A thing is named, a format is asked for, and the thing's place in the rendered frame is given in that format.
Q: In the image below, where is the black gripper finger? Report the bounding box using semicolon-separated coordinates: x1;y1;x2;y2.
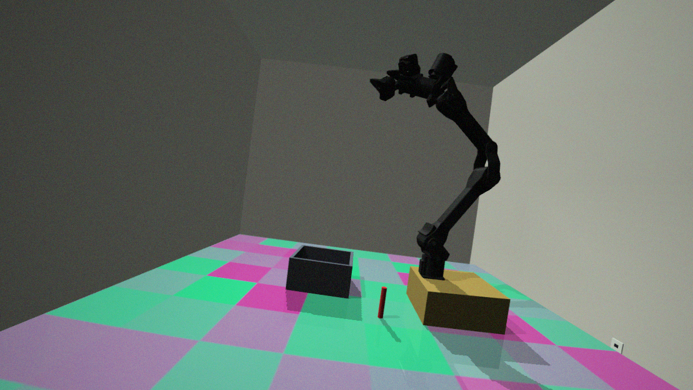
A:
370;79;381;93
386;69;402;80

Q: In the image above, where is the red peg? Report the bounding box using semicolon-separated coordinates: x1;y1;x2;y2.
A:
378;287;387;318

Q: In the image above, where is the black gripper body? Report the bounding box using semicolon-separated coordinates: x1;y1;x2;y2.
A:
380;65;423;101

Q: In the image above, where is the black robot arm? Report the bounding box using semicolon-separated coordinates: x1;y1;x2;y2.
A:
398;53;501;281

